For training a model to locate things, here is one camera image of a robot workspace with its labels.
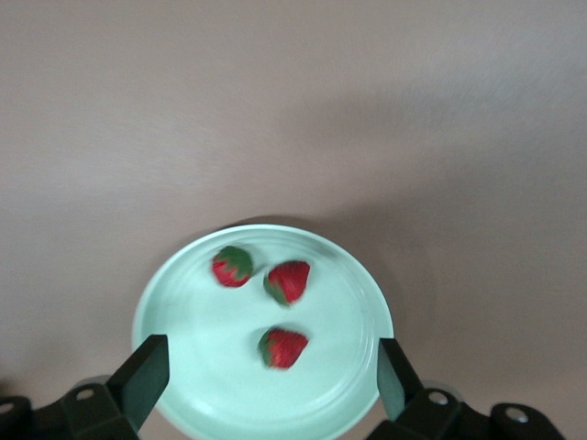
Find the pale green round plate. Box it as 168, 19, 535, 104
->
131, 224, 395, 440

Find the red toy strawberry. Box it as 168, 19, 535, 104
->
262, 259, 312, 307
257, 325, 310, 370
211, 245, 255, 289

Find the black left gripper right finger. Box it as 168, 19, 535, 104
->
366, 337, 565, 440

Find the brown table mat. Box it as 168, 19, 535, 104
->
0, 0, 587, 440

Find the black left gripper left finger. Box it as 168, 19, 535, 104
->
0, 334, 172, 440

